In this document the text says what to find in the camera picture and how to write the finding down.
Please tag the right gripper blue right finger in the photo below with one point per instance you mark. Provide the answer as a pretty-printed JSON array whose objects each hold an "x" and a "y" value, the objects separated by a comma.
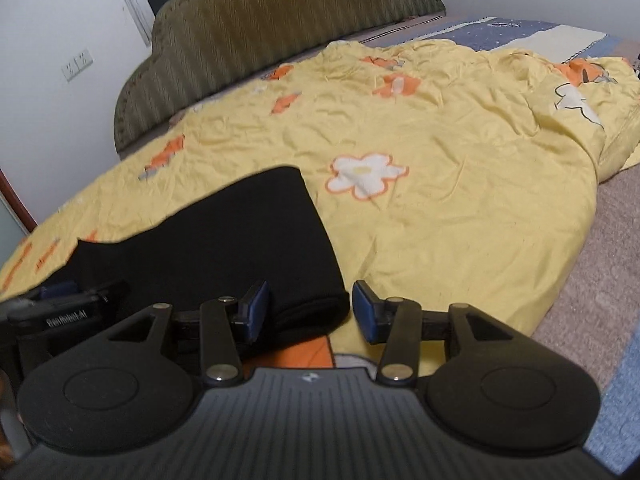
[{"x": 396, "y": 323}]

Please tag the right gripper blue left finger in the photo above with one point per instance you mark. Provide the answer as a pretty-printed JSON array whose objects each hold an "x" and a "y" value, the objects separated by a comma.
[{"x": 226, "y": 324}]

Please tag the black pants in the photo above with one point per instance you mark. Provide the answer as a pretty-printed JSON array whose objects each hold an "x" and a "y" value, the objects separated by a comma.
[{"x": 264, "y": 227}]

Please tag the yellow carrot print quilt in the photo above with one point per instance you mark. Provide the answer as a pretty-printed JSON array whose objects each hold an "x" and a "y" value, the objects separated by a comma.
[{"x": 440, "y": 173}]

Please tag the striped fleece blanket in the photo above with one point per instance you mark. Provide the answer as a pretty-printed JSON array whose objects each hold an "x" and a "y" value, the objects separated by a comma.
[{"x": 595, "y": 320}]

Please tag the blue patterned bed sheet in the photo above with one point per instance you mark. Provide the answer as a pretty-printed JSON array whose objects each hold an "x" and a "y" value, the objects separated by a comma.
[{"x": 557, "y": 42}]

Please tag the olive green padded headboard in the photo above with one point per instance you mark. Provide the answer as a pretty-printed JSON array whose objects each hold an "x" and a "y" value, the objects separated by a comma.
[{"x": 200, "y": 47}]

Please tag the red brown door frame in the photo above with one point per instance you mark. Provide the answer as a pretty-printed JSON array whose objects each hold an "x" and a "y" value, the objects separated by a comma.
[{"x": 16, "y": 205}]

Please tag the white wall socket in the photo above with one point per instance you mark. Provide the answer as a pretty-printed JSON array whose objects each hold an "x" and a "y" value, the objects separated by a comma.
[{"x": 77, "y": 64}]

